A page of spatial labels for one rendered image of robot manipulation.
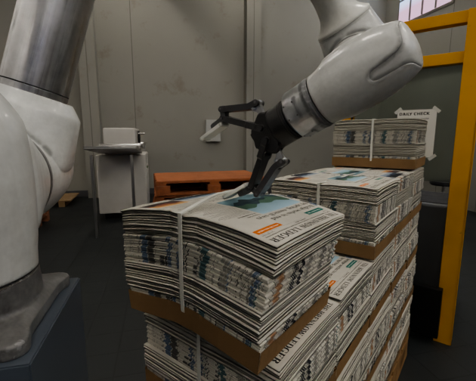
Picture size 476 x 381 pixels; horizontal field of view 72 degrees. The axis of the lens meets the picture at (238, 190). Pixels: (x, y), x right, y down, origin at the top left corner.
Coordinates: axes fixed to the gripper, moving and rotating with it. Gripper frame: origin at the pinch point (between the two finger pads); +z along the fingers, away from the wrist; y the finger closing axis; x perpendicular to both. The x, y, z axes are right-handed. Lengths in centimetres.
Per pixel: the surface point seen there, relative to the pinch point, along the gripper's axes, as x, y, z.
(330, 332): 12.8, 43.7, -1.7
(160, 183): 136, -55, 180
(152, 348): -10.5, 32.5, 31.0
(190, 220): -13.0, 9.9, 0.6
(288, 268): -9.2, 23.7, -12.9
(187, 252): -13.9, 15.0, 3.1
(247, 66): 519, -301, 252
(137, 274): -14.3, 15.2, 20.2
